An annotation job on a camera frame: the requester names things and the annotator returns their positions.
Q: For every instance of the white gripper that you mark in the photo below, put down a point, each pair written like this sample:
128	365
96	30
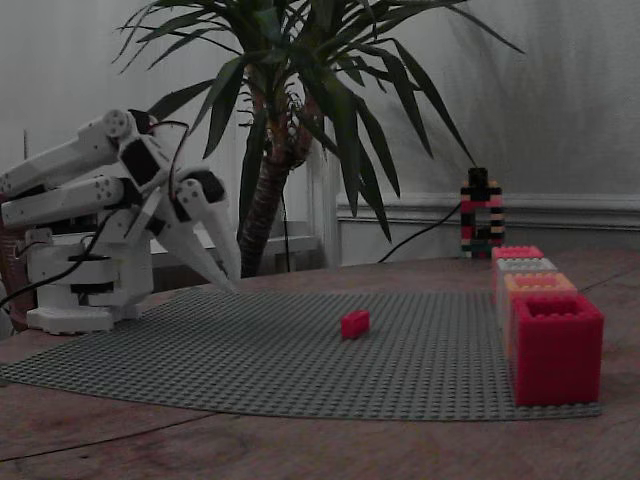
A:
176	212

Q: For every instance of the small red Lego brick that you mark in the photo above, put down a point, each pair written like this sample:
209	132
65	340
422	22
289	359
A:
355	325

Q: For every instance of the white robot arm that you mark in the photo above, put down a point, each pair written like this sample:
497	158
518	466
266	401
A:
60	160

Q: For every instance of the grey Lego baseplate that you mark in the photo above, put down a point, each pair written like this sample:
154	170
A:
250	360

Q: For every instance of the multicolour Lego tower stand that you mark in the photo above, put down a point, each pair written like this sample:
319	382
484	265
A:
470	225

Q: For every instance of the orange brick box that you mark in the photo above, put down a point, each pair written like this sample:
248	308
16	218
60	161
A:
515	285

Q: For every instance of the grey white brick box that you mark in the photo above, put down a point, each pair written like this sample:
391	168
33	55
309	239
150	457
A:
525	265

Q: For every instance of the large red brick box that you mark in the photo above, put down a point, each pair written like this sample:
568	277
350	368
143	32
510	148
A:
557	355

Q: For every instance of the green potted palm plant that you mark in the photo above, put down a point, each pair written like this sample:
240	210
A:
320	75

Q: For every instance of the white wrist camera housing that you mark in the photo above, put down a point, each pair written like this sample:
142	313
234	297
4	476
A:
147	212

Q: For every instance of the small black camera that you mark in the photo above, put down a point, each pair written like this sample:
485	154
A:
478	176

